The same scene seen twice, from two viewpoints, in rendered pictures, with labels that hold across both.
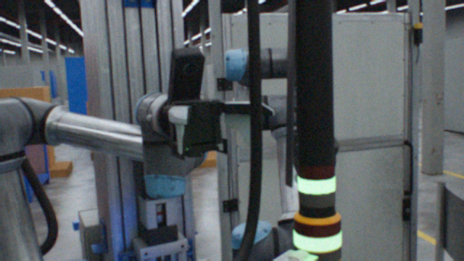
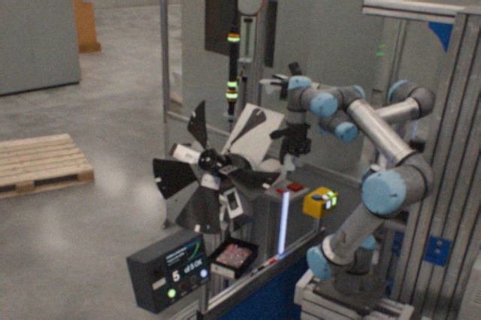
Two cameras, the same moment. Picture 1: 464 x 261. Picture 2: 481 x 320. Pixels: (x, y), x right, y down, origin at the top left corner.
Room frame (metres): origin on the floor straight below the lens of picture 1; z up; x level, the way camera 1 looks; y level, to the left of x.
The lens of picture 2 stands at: (2.23, -1.25, 2.20)
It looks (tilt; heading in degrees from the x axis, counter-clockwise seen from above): 27 degrees down; 144
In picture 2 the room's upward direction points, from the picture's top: 4 degrees clockwise
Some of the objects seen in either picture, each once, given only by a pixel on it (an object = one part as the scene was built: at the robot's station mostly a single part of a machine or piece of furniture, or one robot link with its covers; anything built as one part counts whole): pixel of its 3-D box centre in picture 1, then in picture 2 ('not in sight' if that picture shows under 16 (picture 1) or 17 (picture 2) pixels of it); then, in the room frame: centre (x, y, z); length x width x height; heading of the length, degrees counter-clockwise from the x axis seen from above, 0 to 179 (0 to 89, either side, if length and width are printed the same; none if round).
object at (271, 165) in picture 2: not in sight; (267, 171); (0.05, 0.43, 0.92); 0.17 x 0.16 x 0.11; 106
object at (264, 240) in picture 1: (254, 246); (355, 248); (1.23, -0.05, 1.20); 0.13 x 0.12 x 0.14; 90
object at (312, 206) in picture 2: not in sight; (320, 203); (0.66, 0.31, 1.02); 0.16 x 0.10 x 0.11; 106
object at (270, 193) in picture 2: not in sight; (273, 187); (0.14, 0.42, 0.85); 0.36 x 0.24 x 0.03; 16
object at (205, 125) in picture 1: (191, 124); (294, 90); (0.67, 0.06, 1.63); 0.12 x 0.08 x 0.09; 26
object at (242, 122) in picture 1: (249, 124); (269, 87); (0.61, -0.02, 1.64); 0.09 x 0.03 x 0.06; 54
